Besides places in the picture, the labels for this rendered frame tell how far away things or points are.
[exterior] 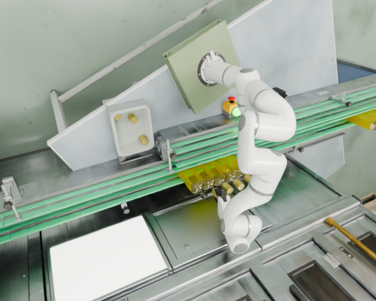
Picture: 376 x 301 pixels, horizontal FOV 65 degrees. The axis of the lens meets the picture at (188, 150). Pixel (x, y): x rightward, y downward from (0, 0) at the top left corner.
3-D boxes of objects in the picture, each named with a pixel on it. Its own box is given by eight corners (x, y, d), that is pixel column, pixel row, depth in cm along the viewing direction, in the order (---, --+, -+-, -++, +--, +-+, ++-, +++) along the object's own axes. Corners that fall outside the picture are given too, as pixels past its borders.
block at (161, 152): (156, 154, 147) (161, 161, 141) (154, 137, 141) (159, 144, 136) (163, 152, 148) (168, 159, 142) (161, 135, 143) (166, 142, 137)
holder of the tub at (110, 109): (116, 157, 145) (120, 166, 139) (105, 106, 130) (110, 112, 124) (149, 149, 151) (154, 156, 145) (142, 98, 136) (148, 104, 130)
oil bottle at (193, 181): (175, 171, 148) (194, 196, 132) (173, 162, 145) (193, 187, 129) (185, 168, 150) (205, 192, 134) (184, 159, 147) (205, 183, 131)
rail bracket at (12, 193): (12, 195, 127) (11, 230, 110) (-3, 163, 118) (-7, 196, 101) (24, 192, 129) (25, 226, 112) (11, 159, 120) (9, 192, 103)
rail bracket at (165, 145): (162, 164, 142) (172, 178, 132) (159, 134, 133) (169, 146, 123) (168, 162, 143) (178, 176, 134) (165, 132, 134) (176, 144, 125)
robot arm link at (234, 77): (240, 60, 124) (265, 67, 111) (242, 90, 131) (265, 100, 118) (220, 66, 121) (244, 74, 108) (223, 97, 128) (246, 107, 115)
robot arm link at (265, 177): (260, 166, 107) (221, 161, 103) (283, 112, 97) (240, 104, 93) (279, 195, 93) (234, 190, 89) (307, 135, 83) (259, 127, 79)
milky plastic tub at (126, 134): (114, 149, 142) (119, 158, 135) (105, 106, 130) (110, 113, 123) (148, 140, 148) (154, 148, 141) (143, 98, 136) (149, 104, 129)
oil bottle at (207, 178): (185, 168, 150) (205, 193, 134) (184, 159, 147) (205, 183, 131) (195, 165, 152) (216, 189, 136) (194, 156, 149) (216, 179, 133)
